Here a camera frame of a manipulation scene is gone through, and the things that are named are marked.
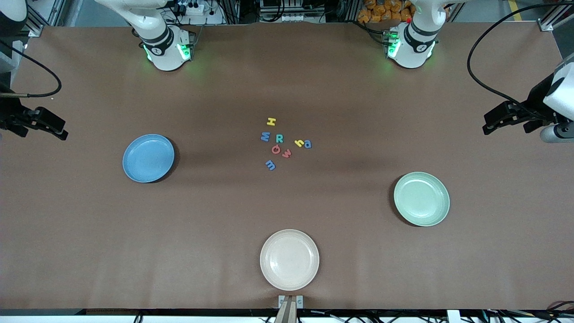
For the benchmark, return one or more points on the yellow lowercase foam letter h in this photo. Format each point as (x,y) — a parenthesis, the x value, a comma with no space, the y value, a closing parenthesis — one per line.
(299,143)

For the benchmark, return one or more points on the orange snack bag pile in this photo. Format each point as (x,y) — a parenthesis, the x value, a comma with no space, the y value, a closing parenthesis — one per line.
(381,11)

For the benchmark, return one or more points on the tan camera support post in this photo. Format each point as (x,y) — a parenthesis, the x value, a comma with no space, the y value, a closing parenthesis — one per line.
(287,314)

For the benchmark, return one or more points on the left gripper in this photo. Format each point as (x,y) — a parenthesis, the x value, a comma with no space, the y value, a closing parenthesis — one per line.
(536,101)

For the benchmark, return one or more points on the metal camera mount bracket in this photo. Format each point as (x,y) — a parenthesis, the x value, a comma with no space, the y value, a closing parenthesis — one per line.
(299,299)

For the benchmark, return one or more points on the red lowercase foam letter w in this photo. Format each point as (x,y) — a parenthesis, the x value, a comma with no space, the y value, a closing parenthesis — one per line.
(286,154)

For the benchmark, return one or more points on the grey side frame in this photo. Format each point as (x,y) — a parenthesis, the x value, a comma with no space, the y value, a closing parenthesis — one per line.
(6,67)

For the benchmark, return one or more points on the red uppercase foam letter Q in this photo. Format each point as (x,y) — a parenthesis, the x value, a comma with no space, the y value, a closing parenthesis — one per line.
(272,149)

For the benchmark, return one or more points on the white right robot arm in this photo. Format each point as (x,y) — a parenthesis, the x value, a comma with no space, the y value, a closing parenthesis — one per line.
(166,54)

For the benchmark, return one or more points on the green plate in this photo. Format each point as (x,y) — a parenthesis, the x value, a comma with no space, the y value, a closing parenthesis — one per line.
(421,198)

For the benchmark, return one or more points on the blue lowercase foam letter m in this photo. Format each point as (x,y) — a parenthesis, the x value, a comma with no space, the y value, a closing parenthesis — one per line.
(270,165)

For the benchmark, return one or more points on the brown table cover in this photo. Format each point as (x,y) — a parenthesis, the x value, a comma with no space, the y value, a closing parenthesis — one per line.
(89,246)

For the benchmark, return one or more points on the white power strip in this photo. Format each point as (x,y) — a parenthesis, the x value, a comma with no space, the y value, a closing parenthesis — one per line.
(193,8)

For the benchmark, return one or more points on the beige plate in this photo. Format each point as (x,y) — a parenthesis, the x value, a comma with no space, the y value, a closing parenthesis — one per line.
(289,259)

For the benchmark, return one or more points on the blue plate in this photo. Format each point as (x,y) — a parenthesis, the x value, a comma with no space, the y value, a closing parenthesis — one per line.
(148,158)

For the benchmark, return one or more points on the white box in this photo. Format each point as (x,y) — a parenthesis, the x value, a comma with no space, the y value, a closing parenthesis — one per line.
(453,316)

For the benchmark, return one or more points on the blue uppercase foam letter M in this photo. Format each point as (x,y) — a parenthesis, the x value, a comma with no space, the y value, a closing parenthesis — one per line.
(265,137)

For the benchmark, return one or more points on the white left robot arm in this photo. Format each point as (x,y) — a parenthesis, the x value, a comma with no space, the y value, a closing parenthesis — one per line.
(415,49)

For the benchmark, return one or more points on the dark frame post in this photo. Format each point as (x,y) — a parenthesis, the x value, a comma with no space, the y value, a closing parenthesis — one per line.
(350,10)

